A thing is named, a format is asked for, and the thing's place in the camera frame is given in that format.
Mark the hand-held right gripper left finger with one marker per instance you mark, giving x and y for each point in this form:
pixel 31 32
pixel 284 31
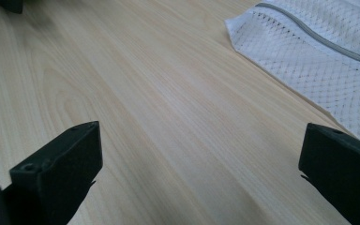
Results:
pixel 59 168

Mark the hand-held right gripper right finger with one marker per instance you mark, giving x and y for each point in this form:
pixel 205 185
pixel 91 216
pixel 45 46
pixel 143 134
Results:
pixel 343 168

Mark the white mesh laundry bag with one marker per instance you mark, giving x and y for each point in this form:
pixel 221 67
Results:
pixel 309 62

